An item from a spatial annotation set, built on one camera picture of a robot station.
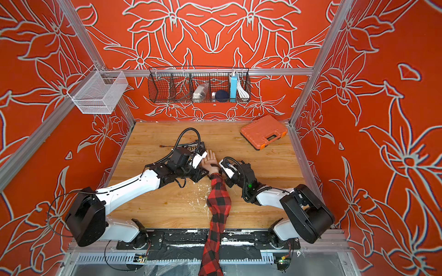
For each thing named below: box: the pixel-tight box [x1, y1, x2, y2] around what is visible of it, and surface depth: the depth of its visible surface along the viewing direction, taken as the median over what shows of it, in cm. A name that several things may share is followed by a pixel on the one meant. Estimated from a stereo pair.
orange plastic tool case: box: [239, 114, 288, 151], surface depth 109 cm
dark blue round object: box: [215, 89, 230, 103], surface depth 97 cm
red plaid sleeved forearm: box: [198, 173, 232, 276], surface depth 74 cm
